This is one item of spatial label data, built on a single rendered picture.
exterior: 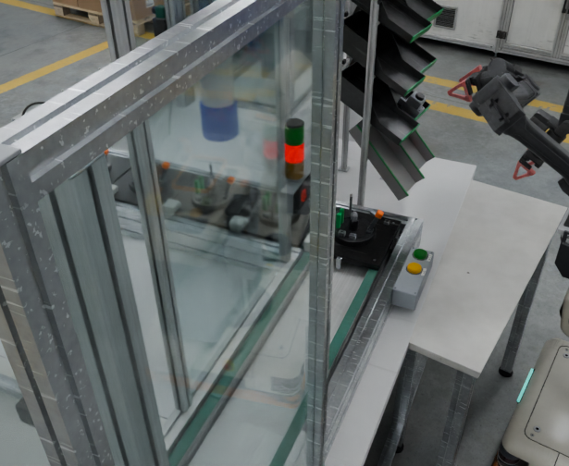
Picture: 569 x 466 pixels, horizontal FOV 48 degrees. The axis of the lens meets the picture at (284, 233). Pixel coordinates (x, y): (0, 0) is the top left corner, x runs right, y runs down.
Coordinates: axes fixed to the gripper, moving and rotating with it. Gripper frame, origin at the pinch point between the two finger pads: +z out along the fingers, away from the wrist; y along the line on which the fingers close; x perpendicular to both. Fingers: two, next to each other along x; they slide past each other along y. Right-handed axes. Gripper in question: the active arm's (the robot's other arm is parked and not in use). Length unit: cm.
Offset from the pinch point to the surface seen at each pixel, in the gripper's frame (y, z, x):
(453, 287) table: 38, 0, 49
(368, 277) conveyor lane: 57, 14, 33
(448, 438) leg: 65, 2, 85
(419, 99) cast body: 2.4, 12.1, 0.9
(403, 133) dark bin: 15.2, 13.7, 6.8
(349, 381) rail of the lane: 94, 0, 37
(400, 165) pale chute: 10.5, 21.9, 19.7
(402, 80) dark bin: 14.9, 8.7, -9.8
